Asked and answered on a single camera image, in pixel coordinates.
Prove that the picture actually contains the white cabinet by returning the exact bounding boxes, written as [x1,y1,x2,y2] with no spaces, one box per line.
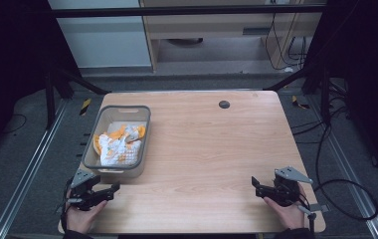
[47,0,153,70]

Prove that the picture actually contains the long black looped floor cable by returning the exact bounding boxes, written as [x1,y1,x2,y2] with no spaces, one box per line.
[313,122,378,222]

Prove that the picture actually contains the grey plastic basket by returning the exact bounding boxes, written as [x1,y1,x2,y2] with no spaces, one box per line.
[81,105,152,179]

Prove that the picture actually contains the grey metal bracket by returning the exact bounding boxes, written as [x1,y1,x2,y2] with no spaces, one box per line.
[297,202,330,234]

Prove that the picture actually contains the person's right hand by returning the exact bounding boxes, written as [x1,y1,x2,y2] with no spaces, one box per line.
[263,184,308,231]

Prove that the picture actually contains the black horizontal frame bar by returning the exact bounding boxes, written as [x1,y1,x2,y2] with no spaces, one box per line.
[49,4,328,19]

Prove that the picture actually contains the black metal stand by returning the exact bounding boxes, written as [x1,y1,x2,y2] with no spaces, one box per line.
[264,61,333,125]
[43,65,112,131]

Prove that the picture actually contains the person's left hand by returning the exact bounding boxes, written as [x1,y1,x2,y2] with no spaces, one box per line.
[65,198,108,235]

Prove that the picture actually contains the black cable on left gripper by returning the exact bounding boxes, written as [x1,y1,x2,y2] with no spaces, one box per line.
[59,177,75,234]

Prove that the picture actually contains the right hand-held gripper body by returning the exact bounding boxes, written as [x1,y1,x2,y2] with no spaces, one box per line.
[266,165,314,208]

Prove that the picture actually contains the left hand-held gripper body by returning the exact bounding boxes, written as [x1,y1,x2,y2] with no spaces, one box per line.
[65,168,109,212]

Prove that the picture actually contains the light wooden desk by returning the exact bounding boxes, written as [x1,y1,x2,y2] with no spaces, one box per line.
[138,0,324,73]

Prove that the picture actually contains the black and yellow tape strip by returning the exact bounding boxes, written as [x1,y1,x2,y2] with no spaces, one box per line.
[79,98,93,117]
[290,95,311,111]

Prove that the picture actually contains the dark curtain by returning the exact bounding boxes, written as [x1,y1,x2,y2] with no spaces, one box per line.
[304,0,378,187]
[0,0,82,167]

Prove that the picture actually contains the aluminium floor rail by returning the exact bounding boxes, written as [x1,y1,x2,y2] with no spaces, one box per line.
[305,95,378,239]
[0,99,70,239]

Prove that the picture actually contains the white and orange cloth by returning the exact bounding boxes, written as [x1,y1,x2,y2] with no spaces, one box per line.
[93,123,147,167]

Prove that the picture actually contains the black cables under desk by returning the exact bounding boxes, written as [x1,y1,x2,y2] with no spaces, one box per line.
[264,0,308,72]

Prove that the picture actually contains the thin black floor cables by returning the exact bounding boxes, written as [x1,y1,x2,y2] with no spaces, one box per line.
[289,78,354,145]

